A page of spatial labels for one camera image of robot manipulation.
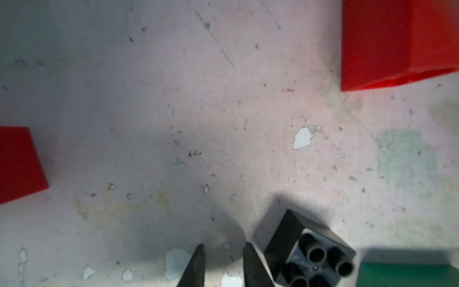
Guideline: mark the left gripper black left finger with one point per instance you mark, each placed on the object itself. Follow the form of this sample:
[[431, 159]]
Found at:
[[194, 274]]

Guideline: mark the red lego brick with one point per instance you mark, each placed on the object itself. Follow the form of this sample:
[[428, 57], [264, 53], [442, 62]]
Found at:
[[392, 43], [21, 170]]

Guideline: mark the green long lego brick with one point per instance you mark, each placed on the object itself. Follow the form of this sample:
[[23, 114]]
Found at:
[[407, 275]]

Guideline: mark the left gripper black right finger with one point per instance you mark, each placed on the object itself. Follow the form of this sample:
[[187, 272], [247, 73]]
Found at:
[[255, 274]]

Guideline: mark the black lego brick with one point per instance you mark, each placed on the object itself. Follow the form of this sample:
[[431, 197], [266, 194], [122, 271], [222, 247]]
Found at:
[[304, 253]]

